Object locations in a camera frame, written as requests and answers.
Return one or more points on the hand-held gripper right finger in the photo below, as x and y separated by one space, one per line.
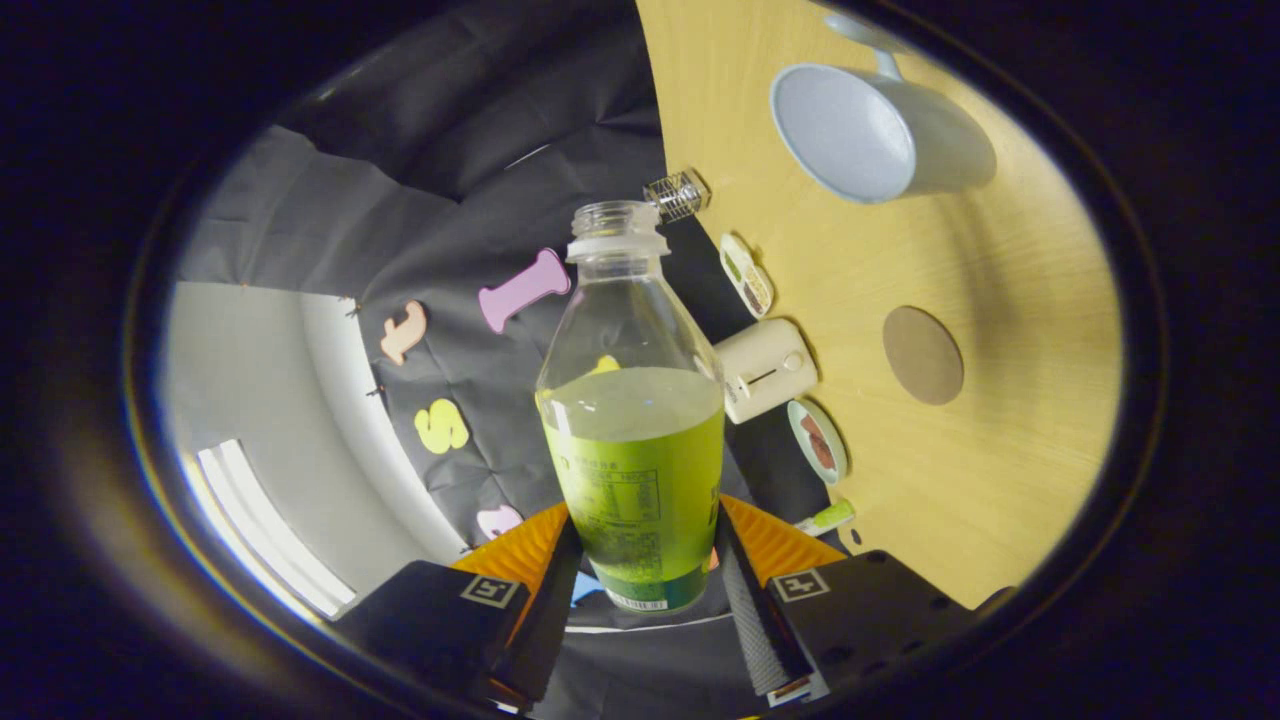
870 615

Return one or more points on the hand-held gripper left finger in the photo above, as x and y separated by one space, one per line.
430 610

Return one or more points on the clear juice bottle green label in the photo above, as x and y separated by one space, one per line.
640 480

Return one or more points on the round brown coaster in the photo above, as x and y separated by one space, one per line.
923 355

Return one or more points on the small white bottle green label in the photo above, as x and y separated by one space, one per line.
826 517

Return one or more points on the brown bread piece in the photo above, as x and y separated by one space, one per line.
812 428
824 458

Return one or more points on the pale green plate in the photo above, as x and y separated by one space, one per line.
800 448

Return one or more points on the ceiling light panel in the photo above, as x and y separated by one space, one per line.
265 530

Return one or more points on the white toaster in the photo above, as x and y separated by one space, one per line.
765 370

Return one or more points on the white divided dish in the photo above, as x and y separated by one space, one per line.
747 275

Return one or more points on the wooden table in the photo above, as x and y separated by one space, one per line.
1020 260

